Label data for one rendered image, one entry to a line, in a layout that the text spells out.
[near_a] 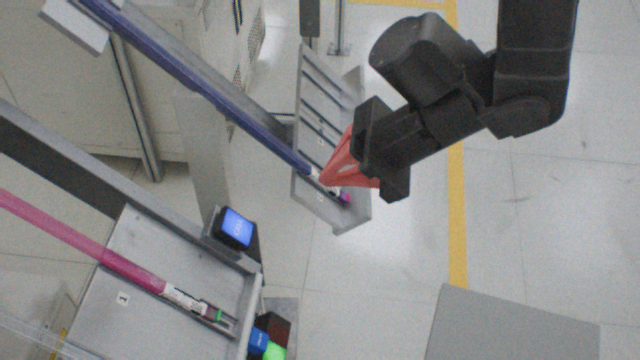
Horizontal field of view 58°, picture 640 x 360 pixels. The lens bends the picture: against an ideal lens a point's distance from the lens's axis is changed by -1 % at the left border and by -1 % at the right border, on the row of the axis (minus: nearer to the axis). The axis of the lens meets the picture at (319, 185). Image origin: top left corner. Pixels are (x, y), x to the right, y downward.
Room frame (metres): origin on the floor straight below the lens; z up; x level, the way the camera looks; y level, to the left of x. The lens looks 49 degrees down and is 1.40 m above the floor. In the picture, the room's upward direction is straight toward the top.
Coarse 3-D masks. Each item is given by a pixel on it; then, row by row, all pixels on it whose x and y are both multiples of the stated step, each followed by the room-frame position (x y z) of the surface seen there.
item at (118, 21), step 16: (80, 0) 0.55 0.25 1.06; (96, 0) 0.56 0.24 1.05; (112, 16) 0.55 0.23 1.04; (128, 32) 0.55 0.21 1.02; (144, 48) 0.55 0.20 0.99; (160, 48) 0.56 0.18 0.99; (176, 64) 0.55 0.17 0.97; (192, 80) 0.55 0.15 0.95; (208, 96) 0.55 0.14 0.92; (224, 112) 0.55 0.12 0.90; (240, 112) 0.56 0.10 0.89; (256, 128) 0.55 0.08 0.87; (272, 144) 0.55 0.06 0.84; (288, 160) 0.55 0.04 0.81
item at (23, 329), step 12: (0, 312) 0.26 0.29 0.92; (0, 324) 0.25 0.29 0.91; (12, 324) 0.25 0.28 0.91; (24, 324) 0.26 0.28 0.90; (24, 336) 0.25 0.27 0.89; (36, 336) 0.25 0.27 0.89; (48, 336) 0.25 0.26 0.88; (60, 336) 0.26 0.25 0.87; (48, 348) 0.24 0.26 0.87; (60, 348) 0.25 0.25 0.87; (72, 348) 0.25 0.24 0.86; (84, 348) 0.25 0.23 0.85
